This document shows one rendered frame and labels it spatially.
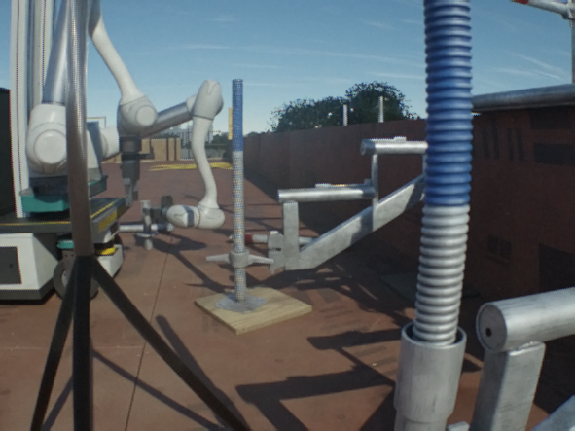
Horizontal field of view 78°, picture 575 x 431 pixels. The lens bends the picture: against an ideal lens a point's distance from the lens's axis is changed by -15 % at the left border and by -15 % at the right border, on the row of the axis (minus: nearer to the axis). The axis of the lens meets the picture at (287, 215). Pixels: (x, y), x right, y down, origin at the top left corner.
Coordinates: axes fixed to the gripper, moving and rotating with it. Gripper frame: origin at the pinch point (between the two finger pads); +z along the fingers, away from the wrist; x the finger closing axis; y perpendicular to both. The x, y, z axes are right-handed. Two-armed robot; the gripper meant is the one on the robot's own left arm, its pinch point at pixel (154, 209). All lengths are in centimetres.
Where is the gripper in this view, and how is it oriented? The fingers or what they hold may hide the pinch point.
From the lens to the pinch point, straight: 225.2
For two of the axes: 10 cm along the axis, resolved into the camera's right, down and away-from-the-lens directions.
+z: -7.0, -1.2, 7.0
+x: 7.1, -1.2, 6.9
